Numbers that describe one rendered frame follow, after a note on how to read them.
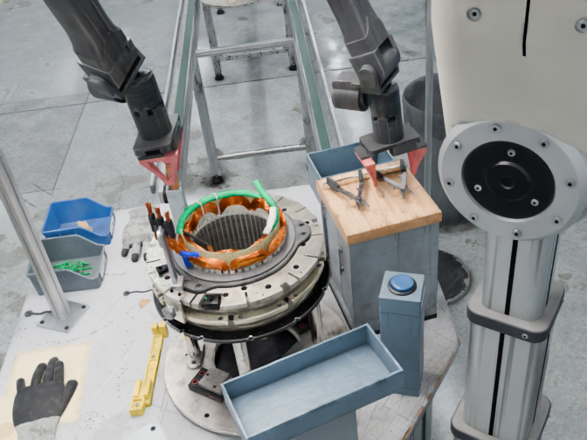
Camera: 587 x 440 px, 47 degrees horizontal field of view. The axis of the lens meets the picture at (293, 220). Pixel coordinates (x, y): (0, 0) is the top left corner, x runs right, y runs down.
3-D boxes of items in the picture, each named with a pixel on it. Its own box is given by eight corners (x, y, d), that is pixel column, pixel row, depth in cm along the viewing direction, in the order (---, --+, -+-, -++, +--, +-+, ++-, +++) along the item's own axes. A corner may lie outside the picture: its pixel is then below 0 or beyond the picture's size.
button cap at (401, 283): (389, 292, 116) (388, 287, 115) (392, 276, 119) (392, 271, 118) (411, 293, 115) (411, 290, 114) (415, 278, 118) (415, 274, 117)
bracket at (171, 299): (176, 309, 116) (170, 287, 113) (192, 317, 114) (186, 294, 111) (169, 316, 115) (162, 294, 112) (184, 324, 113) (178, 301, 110)
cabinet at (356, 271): (327, 282, 157) (317, 190, 141) (401, 262, 160) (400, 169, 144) (355, 340, 142) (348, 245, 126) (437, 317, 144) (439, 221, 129)
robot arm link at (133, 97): (134, 81, 104) (158, 64, 108) (104, 76, 108) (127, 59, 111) (148, 120, 109) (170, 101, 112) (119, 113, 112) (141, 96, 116)
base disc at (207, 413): (167, 305, 155) (166, 302, 154) (334, 278, 156) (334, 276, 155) (160, 452, 123) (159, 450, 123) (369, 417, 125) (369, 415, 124)
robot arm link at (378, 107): (390, 91, 119) (403, 76, 123) (355, 86, 123) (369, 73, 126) (393, 125, 123) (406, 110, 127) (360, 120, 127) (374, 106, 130)
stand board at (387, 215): (316, 189, 141) (315, 180, 140) (401, 168, 144) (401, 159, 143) (347, 246, 126) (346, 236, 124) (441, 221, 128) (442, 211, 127)
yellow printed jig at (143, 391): (153, 333, 150) (149, 322, 148) (169, 332, 149) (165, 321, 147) (130, 416, 132) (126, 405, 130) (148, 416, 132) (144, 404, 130)
